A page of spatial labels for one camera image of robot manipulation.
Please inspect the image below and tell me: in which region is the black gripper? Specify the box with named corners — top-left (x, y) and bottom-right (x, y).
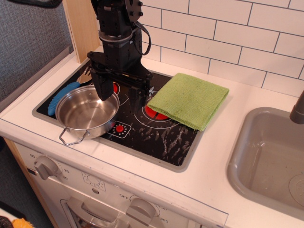
top-left (87, 33), bottom-right (152, 114)

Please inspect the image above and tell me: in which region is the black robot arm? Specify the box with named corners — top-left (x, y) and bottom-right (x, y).
top-left (87, 0), bottom-right (153, 114)

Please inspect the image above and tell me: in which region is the black toy stove top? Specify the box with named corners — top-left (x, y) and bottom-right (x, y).
top-left (32, 59), bottom-right (205, 173)

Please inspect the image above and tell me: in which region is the green folded napkin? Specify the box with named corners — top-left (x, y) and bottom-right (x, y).
top-left (148, 73), bottom-right (229, 132)

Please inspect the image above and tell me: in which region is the stainless steel pot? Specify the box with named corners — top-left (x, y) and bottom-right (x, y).
top-left (55, 85), bottom-right (120, 146)

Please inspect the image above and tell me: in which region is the wooden side panel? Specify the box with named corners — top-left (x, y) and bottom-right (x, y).
top-left (62, 0), bottom-right (100, 63)

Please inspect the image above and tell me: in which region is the grey left oven knob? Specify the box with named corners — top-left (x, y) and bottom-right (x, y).
top-left (34, 156), bottom-right (58, 180)

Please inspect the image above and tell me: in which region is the grey oven knob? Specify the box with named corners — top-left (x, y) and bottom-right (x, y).
top-left (126, 198), bottom-right (156, 226)
top-left (34, 156), bottom-right (58, 180)

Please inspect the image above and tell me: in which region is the grey right oven knob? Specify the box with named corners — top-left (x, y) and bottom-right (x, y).
top-left (126, 198), bottom-right (156, 226)

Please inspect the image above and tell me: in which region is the grey sink basin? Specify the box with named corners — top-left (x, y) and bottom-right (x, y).
top-left (227, 107), bottom-right (304, 220)

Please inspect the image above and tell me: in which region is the orange object bottom left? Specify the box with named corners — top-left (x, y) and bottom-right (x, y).
top-left (12, 218), bottom-right (33, 228)

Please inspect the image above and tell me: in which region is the grey faucet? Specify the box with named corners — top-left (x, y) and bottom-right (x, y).
top-left (289, 91), bottom-right (304, 124)

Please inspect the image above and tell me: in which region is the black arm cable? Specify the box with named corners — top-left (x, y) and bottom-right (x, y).
top-left (134, 20), bottom-right (152, 56)

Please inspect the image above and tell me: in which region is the blue handled fork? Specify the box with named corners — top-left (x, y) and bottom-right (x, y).
top-left (47, 66), bottom-right (92, 116)

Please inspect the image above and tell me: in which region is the oven door with handle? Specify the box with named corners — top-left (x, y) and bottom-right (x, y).
top-left (61, 197), bottom-right (201, 228)

